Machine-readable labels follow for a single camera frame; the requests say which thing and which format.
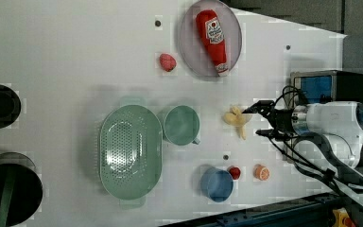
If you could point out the red strawberry toy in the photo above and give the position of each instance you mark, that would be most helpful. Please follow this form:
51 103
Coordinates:
235 172

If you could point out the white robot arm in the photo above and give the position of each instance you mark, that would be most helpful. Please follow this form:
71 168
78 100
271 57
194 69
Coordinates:
323 141

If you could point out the green mug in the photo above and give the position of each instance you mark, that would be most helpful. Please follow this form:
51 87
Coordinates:
181 126

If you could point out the red ketchup bottle toy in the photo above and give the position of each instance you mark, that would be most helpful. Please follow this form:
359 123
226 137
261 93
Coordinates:
212 37

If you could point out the pink strawberry toy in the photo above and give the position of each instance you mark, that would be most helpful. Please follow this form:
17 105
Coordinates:
167 62

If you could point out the blue cup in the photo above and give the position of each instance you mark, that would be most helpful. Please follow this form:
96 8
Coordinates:
216 184

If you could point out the yellow red object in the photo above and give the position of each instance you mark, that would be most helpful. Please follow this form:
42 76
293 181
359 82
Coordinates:
342 218

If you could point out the large black round container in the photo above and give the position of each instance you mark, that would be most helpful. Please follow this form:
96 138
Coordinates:
21 189

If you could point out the orange slice toy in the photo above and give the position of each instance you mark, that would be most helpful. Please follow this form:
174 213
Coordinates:
261 173

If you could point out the peeled banana toy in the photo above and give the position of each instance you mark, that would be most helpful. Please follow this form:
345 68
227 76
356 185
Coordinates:
236 118

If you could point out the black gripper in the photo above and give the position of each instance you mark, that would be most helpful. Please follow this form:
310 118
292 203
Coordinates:
280 120

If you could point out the green perforated colander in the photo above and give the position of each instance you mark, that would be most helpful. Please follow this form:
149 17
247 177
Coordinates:
130 152

